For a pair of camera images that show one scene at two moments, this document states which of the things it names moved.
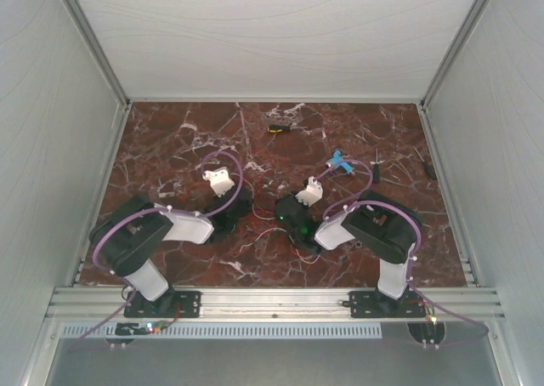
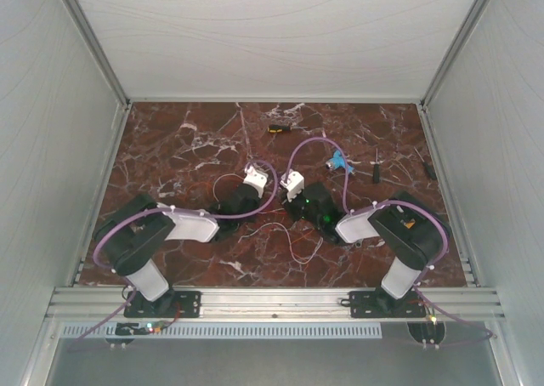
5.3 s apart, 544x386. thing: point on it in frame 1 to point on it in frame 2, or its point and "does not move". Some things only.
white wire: [291, 239] to [267, 224]
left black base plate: [175, 303] does not move
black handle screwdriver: [376, 168] does not move
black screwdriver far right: [429, 169] does not move
